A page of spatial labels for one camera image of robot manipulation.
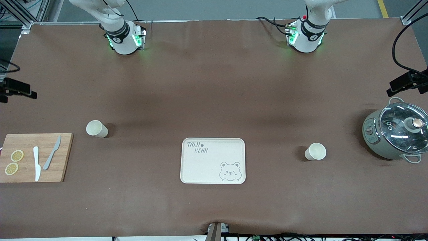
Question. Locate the brown table mat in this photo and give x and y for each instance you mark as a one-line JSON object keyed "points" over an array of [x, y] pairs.
{"points": [[214, 83]]}

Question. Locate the grey plastic knife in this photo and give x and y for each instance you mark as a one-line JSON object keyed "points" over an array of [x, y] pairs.
{"points": [[50, 159]]}

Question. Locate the white cup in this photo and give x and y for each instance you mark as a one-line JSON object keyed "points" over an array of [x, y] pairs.
{"points": [[317, 151], [95, 128]]}

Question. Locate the lemon slice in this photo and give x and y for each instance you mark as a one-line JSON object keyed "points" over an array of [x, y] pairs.
{"points": [[17, 155], [11, 169]]}

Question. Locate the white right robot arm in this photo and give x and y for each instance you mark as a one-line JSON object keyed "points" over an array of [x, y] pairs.
{"points": [[122, 36]]}

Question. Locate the brown camera stand post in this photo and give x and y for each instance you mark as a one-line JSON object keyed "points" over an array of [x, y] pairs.
{"points": [[214, 232]]}

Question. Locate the aluminium frame post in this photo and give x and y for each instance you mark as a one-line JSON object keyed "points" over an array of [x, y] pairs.
{"points": [[406, 20], [28, 26]]}

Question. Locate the white plastic knife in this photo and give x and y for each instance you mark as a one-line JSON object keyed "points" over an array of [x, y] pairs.
{"points": [[37, 167]]}

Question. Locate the grey-green electric cooking pot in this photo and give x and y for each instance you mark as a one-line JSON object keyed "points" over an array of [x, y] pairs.
{"points": [[381, 152]]}

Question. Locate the wooden cutting board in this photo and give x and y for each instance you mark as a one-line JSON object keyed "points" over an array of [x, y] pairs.
{"points": [[26, 140]]}

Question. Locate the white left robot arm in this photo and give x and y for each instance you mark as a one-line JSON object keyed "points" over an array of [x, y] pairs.
{"points": [[306, 36]]}

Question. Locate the glass pot lid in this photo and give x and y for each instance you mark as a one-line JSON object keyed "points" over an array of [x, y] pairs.
{"points": [[398, 129]]}

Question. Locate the cream tray with bear print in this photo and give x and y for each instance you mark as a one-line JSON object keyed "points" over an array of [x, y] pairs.
{"points": [[207, 167]]}

